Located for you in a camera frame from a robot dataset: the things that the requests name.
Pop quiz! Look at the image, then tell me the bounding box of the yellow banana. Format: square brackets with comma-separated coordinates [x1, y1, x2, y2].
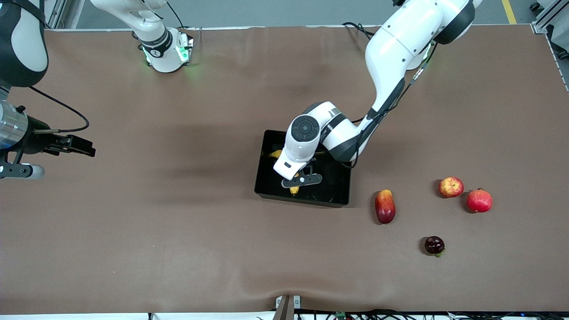
[268, 149, 301, 196]

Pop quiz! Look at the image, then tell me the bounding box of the black plastic box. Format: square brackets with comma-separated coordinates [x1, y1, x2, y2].
[254, 129, 354, 208]

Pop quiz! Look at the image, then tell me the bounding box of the red yellow apple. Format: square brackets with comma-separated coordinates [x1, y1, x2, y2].
[438, 176, 465, 199]

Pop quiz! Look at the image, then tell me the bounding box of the red yellow mango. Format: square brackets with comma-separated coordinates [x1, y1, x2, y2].
[375, 189, 397, 224]

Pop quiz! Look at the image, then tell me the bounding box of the brown table cover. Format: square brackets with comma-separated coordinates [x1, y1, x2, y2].
[0, 24, 569, 314]

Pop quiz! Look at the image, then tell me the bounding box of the dark purple mangosteen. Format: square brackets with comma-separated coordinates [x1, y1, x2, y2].
[424, 236, 446, 257]

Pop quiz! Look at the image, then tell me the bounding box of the red pomegranate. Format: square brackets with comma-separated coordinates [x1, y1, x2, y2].
[466, 188, 493, 213]

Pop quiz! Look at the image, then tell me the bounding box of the aluminium frame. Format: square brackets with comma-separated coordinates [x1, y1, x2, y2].
[530, 0, 569, 60]
[42, 0, 67, 30]

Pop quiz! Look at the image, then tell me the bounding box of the grey metal table bracket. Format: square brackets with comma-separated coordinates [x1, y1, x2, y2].
[275, 295, 302, 320]

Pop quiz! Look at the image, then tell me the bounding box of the black left arm base cable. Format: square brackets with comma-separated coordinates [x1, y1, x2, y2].
[341, 21, 379, 41]

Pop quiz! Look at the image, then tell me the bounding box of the black arm base cable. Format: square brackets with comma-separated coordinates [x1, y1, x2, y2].
[341, 21, 379, 41]
[167, 0, 185, 28]

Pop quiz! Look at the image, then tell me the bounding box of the black right arm base cable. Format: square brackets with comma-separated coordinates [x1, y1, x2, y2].
[167, 0, 185, 28]

